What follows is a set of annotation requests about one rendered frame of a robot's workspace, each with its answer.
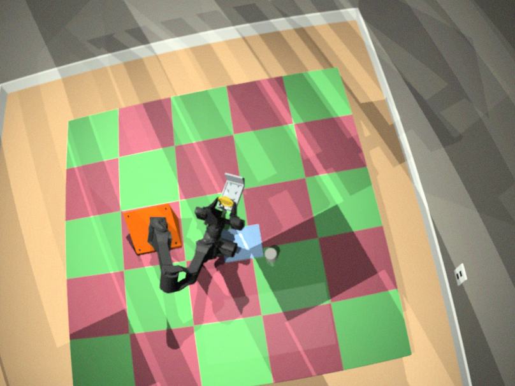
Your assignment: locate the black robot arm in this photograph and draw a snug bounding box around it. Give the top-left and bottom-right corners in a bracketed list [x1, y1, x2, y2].
[147, 206, 238, 294]

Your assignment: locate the grey cylinder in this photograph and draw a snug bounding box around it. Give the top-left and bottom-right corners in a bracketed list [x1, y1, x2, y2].
[265, 248, 277, 263]

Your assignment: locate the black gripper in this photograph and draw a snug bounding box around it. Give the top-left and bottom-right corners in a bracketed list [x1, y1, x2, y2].
[195, 197, 243, 238]

